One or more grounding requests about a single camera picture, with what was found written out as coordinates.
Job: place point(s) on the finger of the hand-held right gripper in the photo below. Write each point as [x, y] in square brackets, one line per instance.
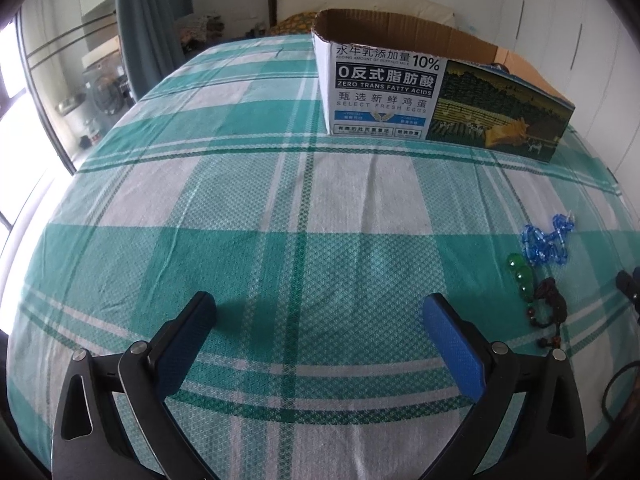
[631, 284]

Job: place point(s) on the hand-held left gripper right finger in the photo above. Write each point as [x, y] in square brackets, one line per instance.
[452, 345]

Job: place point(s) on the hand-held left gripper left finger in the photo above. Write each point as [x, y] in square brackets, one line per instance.
[187, 340]

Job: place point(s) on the printed cardboard box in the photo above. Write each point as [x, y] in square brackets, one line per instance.
[380, 90]

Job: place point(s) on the green plaid bedsheet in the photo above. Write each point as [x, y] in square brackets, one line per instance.
[300, 260]

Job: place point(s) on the white wardrobe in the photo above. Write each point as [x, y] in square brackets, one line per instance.
[575, 35]

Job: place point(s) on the washing machine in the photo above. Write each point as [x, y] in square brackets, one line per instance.
[107, 90]

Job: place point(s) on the sliding glass door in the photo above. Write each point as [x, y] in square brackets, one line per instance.
[50, 85]

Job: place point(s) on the patterned cloth pile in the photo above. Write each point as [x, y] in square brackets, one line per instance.
[200, 30]

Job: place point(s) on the blue-grey curtain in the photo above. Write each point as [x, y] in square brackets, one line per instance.
[150, 20]

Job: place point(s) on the yellow floral blanket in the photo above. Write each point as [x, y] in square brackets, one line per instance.
[295, 24]

